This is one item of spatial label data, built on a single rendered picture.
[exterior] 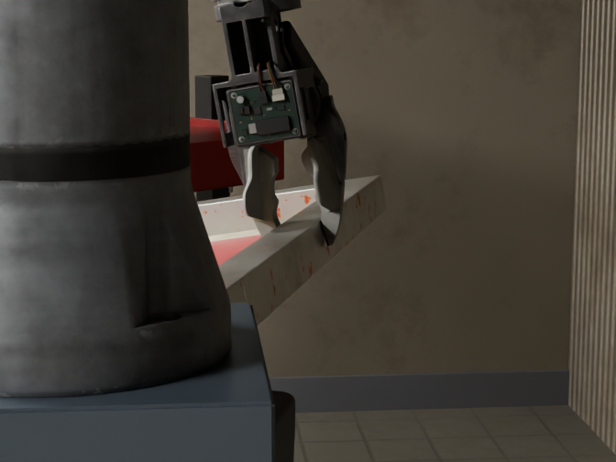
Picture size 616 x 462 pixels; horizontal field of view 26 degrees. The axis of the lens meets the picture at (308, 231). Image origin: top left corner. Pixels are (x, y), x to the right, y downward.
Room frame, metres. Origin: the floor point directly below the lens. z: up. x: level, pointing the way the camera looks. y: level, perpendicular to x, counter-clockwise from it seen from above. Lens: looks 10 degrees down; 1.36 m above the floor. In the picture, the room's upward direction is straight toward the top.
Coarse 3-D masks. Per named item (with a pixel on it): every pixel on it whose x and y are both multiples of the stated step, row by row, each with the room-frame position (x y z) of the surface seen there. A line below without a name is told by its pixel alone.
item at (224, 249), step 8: (224, 240) 1.35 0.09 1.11; (232, 240) 1.34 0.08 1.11; (240, 240) 1.33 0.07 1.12; (248, 240) 1.32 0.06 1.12; (256, 240) 1.31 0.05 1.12; (216, 248) 1.30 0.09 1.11; (224, 248) 1.29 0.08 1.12; (232, 248) 1.28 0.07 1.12; (240, 248) 1.27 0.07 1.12; (216, 256) 1.25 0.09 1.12; (224, 256) 1.24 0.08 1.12; (232, 256) 1.23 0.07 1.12
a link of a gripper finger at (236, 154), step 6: (234, 138) 1.13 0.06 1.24; (228, 150) 1.13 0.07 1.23; (234, 150) 1.13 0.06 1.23; (240, 150) 1.13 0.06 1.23; (234, 156) 1.13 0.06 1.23; (240, 156) 1.13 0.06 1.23; (234, 162) 1.14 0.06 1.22; (240, 162) 1.13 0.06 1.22; (240, 168) 1.14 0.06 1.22; (240, 174) 1.14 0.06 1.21
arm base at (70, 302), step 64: (0, 192) 0.54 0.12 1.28; (64, 192) 0.54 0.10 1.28; (128, 192) 0.55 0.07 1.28; (192, 192) 0.59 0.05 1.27; (0, 256) 0.53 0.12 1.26; (64, 256) 0.53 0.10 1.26; (128, 256) 0.54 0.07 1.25; (192, 256) 0.57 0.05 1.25; (0, 320) 0.52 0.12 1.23; (64, 320) 0.52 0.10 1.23; (128, 320) 0.53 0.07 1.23; (192, 320) 0.55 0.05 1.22; (0, 384) 0.52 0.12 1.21; (64, 384) 0.52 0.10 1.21; (128, 384) 0.53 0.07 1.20
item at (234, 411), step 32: (256, 352) 0.59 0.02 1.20; (160, 384) 0.54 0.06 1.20; (192, 384) 0.54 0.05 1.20; (224, 384) 0.54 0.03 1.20; (256, 384) 0.54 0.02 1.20; (0, 416) 0.50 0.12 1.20; (32, 416) 0.50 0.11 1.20; (64, 416) 0.50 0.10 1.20; (96, 416) 0.50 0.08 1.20; (128, 416) 0.51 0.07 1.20; (160, 416) 0.51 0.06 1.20; (192, 416) 0.51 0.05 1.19; (224, 416) 0.51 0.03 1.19; (256, 416) 0.51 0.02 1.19; (0, 448) 0.50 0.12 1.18; (32, 448) 0.50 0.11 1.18; (64, 448) 0.50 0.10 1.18; (96, 448) 0.50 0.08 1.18; (128, 448) 0.51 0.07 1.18; (160, 448) 0.51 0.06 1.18; (192, 448) 0.51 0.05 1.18; (224, 448) 0.51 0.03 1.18; (256, 448) 0.51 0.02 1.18
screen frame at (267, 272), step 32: (288, 192) 1.39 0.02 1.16; (352, 192) 1.28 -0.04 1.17; (224, 224) 1.41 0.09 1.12; (288, 224) 1.12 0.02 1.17; (320, 224) 1.11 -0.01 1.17; (352, 224) 1.23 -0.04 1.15; (256, 256) 0.96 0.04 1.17; (288, 256) 1.00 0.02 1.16; (320, 256) 1.09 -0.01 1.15; (256, 288) 0.90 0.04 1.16; (288, 288) 0.98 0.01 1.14; (256, 320) 0.89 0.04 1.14
